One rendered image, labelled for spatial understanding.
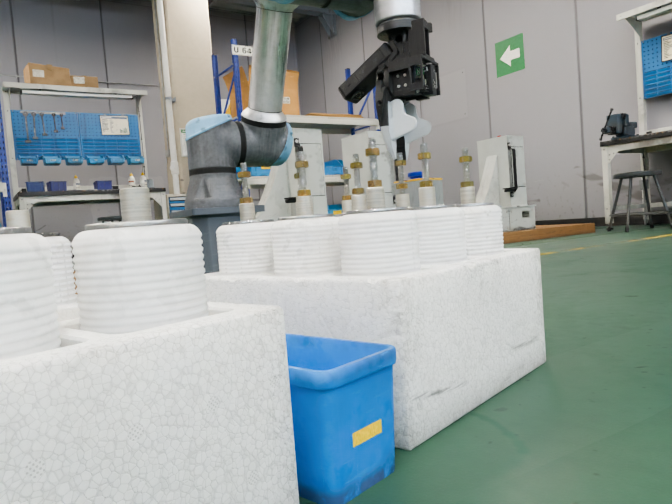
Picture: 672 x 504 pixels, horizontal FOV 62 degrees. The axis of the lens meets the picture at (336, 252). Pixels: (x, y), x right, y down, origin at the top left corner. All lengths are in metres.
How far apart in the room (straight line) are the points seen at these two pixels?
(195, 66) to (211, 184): 6.27
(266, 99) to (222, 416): 1.10
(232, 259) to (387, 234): 0.26
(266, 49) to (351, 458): 1.08
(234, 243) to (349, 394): 0.36
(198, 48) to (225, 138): 6.32
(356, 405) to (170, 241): 0.22
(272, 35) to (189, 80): 6.16
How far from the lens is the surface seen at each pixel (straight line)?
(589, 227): 4.98
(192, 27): 7.77
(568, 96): 6.55
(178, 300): 0.42
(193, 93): 7.52
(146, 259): 0.42
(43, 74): 6.71
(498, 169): 4.50
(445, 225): 0.73
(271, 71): 1.42
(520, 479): 0.57
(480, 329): 0.73
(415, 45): 0.94
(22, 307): 0.38
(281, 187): 3.30
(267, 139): 1.44
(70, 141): 6.87
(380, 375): 0.53
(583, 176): 6.40
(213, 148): 1.40
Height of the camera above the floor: 0.24
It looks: 3 degrees down
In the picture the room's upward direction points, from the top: 4 degrees counter-clockwise
